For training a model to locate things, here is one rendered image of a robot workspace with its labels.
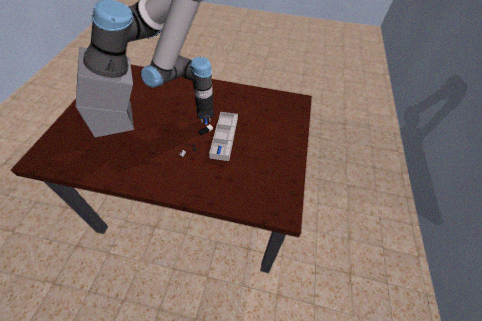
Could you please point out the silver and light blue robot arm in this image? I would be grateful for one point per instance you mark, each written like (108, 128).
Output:
(115, 24)

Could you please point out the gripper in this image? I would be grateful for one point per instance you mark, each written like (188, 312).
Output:
(203, 103)

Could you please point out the white three-compartment bin rack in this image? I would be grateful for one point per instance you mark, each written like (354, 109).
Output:
(224, 136)

